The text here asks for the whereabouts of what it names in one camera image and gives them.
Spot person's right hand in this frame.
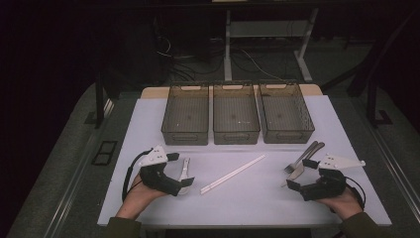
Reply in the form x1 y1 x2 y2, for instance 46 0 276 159
315 186 365 221

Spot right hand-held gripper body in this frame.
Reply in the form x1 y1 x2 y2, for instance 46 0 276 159
300 153 367 202

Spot black floor cables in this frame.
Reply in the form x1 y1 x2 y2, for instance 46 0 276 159
153 31 226 82

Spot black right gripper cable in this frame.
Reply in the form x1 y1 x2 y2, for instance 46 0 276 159
345 177 368 211

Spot translucent grey plastic bin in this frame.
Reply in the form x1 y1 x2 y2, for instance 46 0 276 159
212 82 262 146
258 81 316 145
160 82 210 147

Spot white spoon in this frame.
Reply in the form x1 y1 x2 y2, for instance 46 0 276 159
177 157 192 196

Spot white floor cable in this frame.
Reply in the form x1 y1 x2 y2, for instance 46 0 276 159
240 49 285 81

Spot white metal desk frame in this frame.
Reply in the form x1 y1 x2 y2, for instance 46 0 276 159
223 8 320 83

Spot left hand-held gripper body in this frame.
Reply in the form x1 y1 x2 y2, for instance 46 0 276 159
138 144 182 197

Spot black metal stand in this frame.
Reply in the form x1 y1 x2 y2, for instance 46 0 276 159
366 77 394 129
83 70 106 130

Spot metal fork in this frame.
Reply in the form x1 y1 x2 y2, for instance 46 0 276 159
283 141 320 175

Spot white table cover sheet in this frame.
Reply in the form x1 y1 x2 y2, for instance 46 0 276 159
97 94 392 228

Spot person's left hand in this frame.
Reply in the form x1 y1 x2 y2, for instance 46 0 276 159
127 174 168 207

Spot metal floor rail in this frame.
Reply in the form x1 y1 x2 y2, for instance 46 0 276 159
355 105 420 216
43 98 116 238

